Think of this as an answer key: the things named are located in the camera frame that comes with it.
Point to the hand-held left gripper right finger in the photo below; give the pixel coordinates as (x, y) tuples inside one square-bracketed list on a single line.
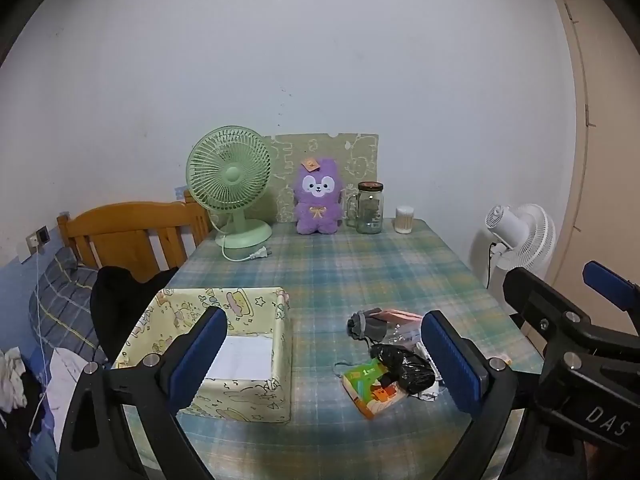
[(450, 365)]

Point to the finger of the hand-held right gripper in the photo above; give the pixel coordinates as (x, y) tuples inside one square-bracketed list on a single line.
[(530, 295), (607, 285)]

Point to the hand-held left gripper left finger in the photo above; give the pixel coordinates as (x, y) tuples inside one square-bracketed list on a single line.
[(197, 355)]

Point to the black plastic bag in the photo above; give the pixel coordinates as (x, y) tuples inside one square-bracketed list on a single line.
[(405, 367)]

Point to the yellow patterned storage box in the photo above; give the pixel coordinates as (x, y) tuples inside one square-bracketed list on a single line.
[(240, 395)]

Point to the pink packet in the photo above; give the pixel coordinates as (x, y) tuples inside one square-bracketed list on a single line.
[(400, 316)]

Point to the green orange toy package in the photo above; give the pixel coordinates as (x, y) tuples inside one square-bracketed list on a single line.
[(372, 395)]

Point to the grey sock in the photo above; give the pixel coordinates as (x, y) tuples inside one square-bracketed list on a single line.
[(372, 330)]

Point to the white paper sheet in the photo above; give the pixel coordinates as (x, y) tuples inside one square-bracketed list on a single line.
[(245, 357)]

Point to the white standing fan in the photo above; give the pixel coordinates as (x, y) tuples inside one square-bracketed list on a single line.
[(530, 240)]

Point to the black clothing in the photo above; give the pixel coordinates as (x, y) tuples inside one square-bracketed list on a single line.
[(120, 300)]

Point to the beige door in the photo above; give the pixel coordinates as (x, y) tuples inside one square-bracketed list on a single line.
[(600, 160)]

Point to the plaid tablecloth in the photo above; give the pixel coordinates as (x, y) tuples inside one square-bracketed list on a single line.
[(350, 280)]

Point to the white cloth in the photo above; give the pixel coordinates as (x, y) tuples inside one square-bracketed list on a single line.
[(65, 375)]

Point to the blue plaid pillow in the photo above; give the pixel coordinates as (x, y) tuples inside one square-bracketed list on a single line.
[(65, 300)]

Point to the wooden bed headboard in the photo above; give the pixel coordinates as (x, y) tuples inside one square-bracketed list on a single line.
[(125, 230)]

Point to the cotton swab container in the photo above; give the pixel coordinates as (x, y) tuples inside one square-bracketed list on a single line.
[(404, 220)]

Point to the glass jar with lid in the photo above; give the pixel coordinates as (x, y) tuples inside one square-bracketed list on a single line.
[(370, 210)]

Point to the green desk fan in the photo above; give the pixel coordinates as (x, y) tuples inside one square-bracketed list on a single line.
[(230, 175)]

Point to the crumpled white garment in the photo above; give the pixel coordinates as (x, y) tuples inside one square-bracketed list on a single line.
[(12, 375)]

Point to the purple plush toy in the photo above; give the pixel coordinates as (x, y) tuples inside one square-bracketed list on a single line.
[(317, 210)]

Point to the dark clothing pile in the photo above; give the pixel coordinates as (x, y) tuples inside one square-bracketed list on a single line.
[(20, 425)]

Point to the green patterned board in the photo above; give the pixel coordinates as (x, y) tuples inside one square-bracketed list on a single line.
[(360, 160)]

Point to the blue wall sticker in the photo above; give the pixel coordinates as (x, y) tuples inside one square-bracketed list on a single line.
[(181, 192)]

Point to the wall socket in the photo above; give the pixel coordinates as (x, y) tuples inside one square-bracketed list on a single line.
[(41, 235)]

